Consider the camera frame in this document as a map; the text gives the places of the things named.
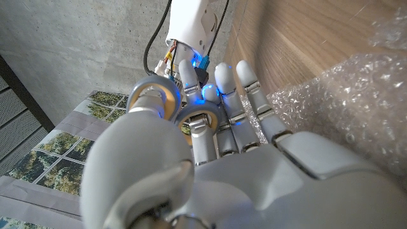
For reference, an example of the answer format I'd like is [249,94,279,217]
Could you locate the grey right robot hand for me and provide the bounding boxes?
[154,39,210,90]

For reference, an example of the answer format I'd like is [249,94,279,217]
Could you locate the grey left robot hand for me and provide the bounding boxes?
[79,59,407,229]

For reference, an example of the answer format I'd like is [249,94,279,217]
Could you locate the scissors with orange grey handles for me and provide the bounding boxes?
[126,74,223,147]

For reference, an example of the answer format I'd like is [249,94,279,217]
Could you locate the clear bubble wrap sheet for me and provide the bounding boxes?
[238,9,407,177]

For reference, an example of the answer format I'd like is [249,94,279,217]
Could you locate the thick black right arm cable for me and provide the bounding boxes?
[142,0,173,76]

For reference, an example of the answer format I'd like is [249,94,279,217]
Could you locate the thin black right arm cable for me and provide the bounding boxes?
[206,0,230,58]

